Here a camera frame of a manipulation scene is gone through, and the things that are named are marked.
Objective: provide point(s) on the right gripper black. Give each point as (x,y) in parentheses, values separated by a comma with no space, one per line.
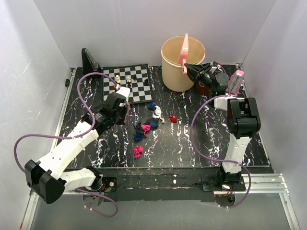
(196,71)

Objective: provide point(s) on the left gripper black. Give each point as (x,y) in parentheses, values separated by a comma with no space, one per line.
(121,121)

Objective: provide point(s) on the pink dustpan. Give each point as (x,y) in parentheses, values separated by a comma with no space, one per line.
(184,54)

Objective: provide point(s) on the pink hand brush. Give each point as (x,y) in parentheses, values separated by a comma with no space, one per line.
(127,114)

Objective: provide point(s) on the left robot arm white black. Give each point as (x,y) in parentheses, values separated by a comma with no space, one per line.
(47,176)

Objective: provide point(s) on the dark scrap by left arm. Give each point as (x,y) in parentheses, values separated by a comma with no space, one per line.
(138,128)

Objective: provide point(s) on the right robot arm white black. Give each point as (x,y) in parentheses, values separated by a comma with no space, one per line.
(243,120)

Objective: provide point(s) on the brown metronome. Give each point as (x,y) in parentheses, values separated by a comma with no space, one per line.
(201,88)

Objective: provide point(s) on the beige plastic bucket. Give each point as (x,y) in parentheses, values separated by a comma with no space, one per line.
(172,73)

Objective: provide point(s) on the white chess piece left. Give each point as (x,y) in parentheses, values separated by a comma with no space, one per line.
(118,81)

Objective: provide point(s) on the navy scrap near chessboard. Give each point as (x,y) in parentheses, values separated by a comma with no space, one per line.
(151,106)

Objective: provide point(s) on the magenta scrap upper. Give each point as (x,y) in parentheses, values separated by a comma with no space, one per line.
(145,128)

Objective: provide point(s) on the navy scrap left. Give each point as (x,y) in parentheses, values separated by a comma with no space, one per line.
(138,136)

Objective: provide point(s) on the black grey chessboard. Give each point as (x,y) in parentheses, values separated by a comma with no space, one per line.
(139,93)

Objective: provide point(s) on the navy scrap under magenta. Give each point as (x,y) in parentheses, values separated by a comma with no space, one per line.
(153,123)

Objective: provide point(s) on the black chess piece edge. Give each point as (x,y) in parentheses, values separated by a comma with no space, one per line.
(146,82)

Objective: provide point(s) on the white scrap near brush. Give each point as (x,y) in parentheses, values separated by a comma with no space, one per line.
(158,114)

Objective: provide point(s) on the pink metronome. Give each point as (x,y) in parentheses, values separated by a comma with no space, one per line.
(235,83)

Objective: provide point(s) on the magenta scrap front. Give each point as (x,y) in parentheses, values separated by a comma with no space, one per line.
(138,150)

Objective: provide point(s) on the red paper scrap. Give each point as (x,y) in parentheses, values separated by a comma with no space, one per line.
(172,119)

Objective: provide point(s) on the black metronome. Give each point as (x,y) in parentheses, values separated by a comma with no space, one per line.
(89,63)

